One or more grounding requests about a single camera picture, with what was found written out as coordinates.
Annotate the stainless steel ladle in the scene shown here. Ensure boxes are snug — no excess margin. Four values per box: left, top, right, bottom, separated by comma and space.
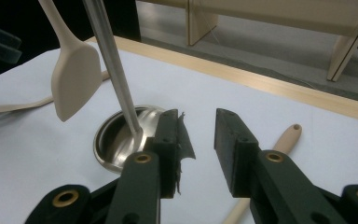
82, 0, 169, 175

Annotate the beige slotted skimmer spoon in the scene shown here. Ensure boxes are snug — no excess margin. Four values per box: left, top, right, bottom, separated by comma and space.
222, 123, 303, 224

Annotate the beige slotted turner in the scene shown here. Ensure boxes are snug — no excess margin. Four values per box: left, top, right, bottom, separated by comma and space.
0, 70, 110, 116

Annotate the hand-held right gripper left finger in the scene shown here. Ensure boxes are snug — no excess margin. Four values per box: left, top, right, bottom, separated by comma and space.
105, 108, 196, 224

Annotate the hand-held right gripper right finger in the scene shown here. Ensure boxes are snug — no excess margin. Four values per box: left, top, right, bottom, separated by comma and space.
213, 107, 348, 224

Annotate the black curtain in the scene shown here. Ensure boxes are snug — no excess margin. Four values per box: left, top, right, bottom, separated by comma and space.
0, 0, 142, 84

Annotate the wooden table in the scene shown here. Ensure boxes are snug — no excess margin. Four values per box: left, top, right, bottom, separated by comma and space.
85, 35, 358, 188

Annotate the beige solid spatula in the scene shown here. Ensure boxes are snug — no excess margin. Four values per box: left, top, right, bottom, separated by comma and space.
37, 0, 103, 123

